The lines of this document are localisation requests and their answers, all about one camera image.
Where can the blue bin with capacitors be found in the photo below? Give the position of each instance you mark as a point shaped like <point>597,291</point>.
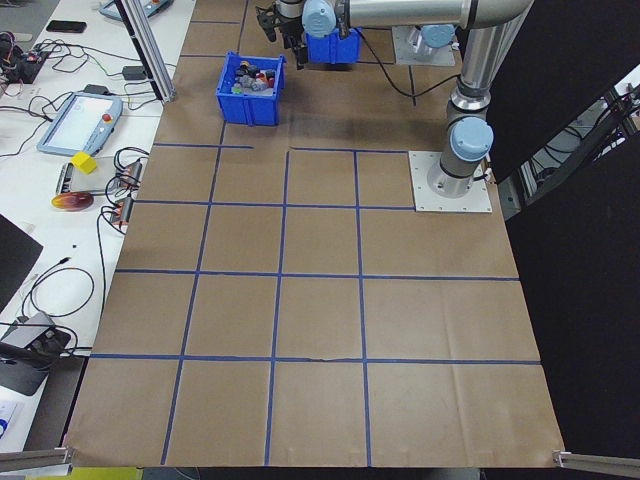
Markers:
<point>332,50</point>

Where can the blue bin with push buttons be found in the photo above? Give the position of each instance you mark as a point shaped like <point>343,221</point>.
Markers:
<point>247,110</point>

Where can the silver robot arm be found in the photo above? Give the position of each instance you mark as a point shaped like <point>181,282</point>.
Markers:
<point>437,36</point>
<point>475,75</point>

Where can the red push button grey block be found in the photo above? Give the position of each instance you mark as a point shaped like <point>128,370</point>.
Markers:
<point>268,76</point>

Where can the black small box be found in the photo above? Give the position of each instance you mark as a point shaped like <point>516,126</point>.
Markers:
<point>97,89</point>

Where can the white paper box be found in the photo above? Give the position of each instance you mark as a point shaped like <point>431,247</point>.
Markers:
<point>9,415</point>

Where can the white contact block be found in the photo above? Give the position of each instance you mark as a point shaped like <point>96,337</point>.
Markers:
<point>247,79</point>

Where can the black power adapter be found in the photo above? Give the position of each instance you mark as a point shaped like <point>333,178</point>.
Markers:
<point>30,330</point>
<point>134,73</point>

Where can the light blue teach pendant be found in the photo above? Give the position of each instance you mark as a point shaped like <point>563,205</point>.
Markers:
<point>112,9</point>

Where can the grey usb hub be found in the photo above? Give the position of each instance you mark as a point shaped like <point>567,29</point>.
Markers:
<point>124,210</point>
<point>132,171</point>

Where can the black smartphone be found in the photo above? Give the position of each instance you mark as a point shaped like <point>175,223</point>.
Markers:
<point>66,26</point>

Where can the yellow cube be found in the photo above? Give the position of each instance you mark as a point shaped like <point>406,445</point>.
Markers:
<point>83,163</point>

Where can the silver flat device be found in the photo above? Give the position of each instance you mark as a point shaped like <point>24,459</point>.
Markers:
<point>90,184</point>

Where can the red round toy fruit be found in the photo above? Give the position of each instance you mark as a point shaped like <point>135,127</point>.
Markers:
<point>72,201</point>

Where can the yellow green sheet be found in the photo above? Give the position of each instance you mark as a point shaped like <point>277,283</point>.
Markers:
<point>105,474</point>

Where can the aluminium profile bar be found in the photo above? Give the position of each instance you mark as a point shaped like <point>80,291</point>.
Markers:
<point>600,460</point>
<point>35,457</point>

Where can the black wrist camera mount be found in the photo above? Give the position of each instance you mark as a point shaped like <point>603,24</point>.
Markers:
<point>267,20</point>

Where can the green push button switch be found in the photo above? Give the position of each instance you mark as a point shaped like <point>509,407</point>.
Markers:
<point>236,90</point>

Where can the white square base plate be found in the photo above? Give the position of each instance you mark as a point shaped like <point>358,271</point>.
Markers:
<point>400,50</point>
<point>480,200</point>

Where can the aluminium extrusion post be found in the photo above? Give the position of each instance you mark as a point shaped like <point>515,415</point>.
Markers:
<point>150,50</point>

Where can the black frame cover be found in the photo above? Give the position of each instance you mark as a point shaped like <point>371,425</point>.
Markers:
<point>575,300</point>

